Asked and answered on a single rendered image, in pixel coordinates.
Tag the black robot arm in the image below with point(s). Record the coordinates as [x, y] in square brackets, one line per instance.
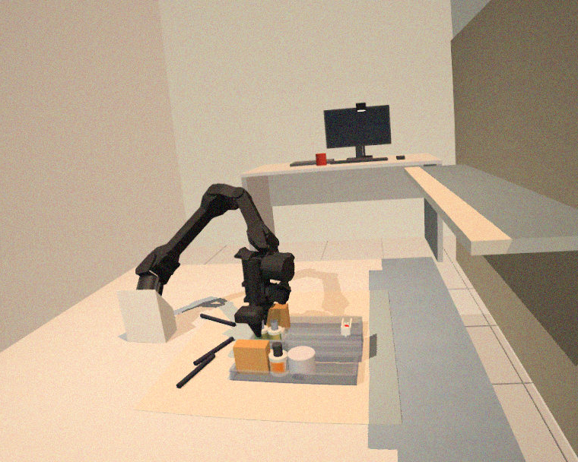
[267, 262]

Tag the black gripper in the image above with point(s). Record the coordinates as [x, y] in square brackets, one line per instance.
[255, 311]

